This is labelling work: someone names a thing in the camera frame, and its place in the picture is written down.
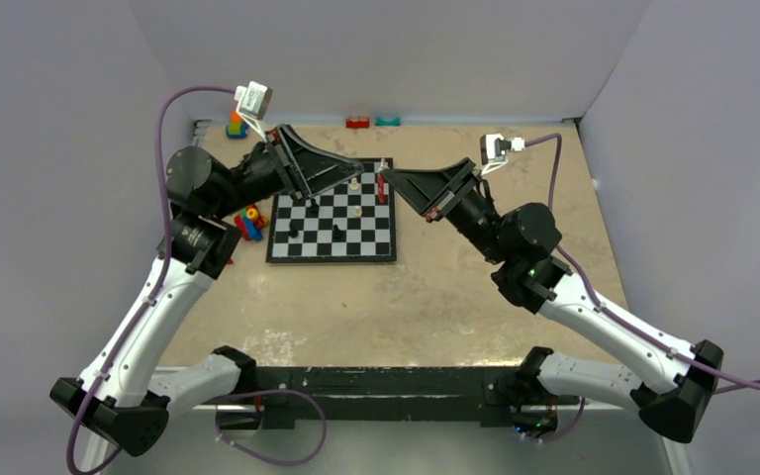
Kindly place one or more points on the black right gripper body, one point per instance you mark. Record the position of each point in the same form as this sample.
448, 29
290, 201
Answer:
463, 204

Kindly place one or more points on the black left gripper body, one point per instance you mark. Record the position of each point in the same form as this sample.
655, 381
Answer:
266, 173

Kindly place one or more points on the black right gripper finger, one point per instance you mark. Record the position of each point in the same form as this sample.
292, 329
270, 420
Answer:
422, 193
401, 177

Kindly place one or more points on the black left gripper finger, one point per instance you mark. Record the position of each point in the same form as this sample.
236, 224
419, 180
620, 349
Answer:
316, 180
309, 158

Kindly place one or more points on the red key tag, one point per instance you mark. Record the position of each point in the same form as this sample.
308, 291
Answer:
381, 192

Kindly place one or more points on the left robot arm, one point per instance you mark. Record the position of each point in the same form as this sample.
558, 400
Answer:
118, 396

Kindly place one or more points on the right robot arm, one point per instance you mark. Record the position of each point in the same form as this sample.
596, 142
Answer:
667, 381

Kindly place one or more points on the black white chessboard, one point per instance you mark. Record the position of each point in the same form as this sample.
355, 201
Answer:
351, 225

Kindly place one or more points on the stacked colour blocks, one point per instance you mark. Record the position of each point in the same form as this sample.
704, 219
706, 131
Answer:
236, 128

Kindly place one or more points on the colourful toy block pile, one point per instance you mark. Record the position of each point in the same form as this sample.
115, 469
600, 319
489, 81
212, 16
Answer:
251, 222

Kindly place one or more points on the red block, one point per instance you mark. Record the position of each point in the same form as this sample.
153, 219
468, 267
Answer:
358, 122

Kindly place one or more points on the teal block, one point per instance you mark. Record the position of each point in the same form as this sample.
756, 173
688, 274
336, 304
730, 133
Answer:
388, 120

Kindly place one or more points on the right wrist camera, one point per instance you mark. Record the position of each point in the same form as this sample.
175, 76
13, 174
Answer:
494, 149

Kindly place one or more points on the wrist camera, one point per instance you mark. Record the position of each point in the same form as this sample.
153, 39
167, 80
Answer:
252, 100
494, 149

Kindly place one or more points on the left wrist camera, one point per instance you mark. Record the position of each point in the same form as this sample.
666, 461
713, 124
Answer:
252, 100

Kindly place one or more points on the black table front rail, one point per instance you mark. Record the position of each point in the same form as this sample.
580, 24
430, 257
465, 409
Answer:
489, 396

